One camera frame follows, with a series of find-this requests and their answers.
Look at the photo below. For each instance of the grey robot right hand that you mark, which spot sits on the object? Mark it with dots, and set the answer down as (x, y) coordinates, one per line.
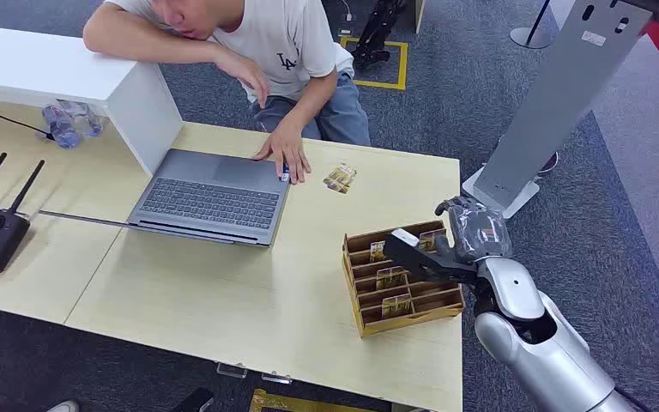
(480, 233)

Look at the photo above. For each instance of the person's left hand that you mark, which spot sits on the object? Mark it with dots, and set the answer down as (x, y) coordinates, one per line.
(290, 150)

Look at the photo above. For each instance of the person's right hand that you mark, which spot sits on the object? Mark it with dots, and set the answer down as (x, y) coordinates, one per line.
(244, 71)

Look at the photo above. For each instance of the person's right forearm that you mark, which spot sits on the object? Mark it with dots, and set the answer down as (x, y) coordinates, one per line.
(147, 42)

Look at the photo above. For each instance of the person's left forearm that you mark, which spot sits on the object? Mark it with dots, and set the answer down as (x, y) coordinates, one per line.
(312, 99)

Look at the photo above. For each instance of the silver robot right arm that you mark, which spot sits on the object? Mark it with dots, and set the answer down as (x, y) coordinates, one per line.
(545, 352)

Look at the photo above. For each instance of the person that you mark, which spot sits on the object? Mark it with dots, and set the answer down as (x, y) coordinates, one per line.
(284, 40)

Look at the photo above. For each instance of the wooden slotted card holder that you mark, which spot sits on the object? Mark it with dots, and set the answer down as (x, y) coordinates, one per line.
(403, 325)

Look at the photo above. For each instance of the grey open laptop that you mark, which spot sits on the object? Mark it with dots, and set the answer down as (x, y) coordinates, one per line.
(210, 199)

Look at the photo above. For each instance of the dark rounded floor object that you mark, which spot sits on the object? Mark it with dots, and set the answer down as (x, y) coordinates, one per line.
(549, 163)

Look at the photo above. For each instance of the black robot legs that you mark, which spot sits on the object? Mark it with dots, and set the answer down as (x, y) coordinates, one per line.
(378, 31)

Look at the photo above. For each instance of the yellow floor tape square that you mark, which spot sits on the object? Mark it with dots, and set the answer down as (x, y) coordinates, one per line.
(402, 68)

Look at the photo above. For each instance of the clear plastic water bottle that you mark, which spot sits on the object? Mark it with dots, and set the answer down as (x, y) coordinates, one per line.
(62, 131)
(89, 120)

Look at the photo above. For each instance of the grey floor stand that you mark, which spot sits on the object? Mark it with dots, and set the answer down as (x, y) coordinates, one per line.
(562, 91)

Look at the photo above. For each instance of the white furniture leg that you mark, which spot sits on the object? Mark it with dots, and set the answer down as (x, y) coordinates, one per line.
(418, 14)

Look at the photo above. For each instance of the round base pole stand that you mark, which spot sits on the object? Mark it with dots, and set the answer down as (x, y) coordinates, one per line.
(528, 37)

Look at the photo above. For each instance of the white desk shelf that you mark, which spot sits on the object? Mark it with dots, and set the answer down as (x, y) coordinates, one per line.
(39, 68)

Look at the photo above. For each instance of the clear acrylic clip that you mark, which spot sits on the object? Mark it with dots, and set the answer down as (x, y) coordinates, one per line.
(232, 371)
(276, 378)

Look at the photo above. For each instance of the black object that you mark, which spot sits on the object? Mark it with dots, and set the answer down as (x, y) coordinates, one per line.
(196, 401)

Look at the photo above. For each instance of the white shoe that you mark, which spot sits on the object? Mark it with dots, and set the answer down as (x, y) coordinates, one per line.
(65, 406)

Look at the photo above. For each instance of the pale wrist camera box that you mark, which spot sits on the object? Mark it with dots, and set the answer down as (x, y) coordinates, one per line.
(406, 238)

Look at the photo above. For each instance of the yellow frame object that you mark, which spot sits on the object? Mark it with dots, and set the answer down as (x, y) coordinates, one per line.
(284, 404)

